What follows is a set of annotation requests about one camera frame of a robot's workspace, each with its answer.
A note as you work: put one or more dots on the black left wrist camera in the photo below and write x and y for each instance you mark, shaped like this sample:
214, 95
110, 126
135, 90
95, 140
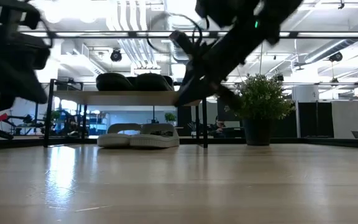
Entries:
30, 51

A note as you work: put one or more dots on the green potted plant dark pot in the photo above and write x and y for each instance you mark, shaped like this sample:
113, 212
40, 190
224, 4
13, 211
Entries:
259, 99

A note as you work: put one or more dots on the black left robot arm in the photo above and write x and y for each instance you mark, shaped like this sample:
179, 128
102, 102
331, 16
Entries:
8, 12

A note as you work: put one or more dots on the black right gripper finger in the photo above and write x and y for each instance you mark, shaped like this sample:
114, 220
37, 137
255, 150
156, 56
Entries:
231, 98
194, 87

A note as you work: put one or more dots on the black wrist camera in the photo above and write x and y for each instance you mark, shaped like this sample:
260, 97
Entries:
182, 42
30, 51

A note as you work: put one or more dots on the black ceiling lamp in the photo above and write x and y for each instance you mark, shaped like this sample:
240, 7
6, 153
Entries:
116, 55
336, 56

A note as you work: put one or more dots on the light grey slide sandal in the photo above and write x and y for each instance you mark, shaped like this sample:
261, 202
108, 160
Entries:
154, 140
113, 140

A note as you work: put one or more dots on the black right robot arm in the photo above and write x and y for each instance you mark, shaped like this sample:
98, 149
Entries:
228, 12

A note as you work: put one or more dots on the person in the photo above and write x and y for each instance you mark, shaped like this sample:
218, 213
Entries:
218, 126

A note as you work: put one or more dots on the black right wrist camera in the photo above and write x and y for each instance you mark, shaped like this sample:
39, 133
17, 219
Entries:
182, 42

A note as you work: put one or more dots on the black office partition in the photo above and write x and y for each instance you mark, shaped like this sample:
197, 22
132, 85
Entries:
315, 119

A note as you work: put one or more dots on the wooden shelf black metal frame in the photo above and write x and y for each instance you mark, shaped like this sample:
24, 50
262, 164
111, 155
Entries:
120, 98

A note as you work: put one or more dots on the small green background plant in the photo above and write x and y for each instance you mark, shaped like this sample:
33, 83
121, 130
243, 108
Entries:
170, 117

